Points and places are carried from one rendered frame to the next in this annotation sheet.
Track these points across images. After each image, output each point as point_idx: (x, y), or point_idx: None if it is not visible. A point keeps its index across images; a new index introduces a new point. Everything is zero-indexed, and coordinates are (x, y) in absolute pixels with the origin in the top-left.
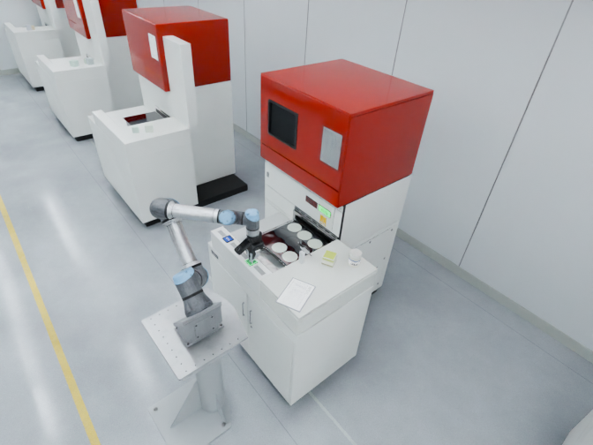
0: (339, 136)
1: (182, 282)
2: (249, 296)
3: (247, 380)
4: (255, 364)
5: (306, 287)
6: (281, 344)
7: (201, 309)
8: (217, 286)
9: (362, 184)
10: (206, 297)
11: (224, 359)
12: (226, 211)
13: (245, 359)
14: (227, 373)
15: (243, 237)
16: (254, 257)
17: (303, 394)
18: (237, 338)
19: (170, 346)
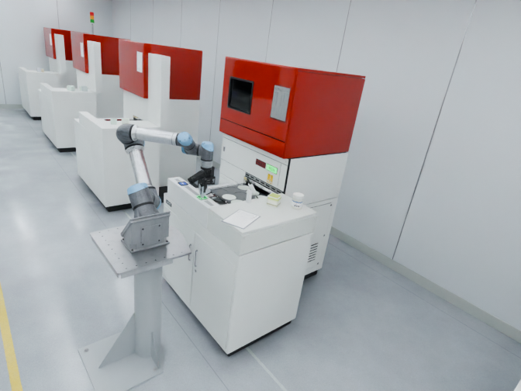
0: (287, 89)
1: (136, 191)
2: (196, 233)
3: (185, 334)
4: (195, 321)
5: (251, 216)
6: (223, 275)
7: None
8: None
9: (305, 143)
10: (156, 209)
11: (164, 315)
12: (184, 132)
13: (186, 316)
14: (165, 326)
15: None
16: (205, 192)
17: (240, 344)
18: (181, 252)
19: (114, 250)
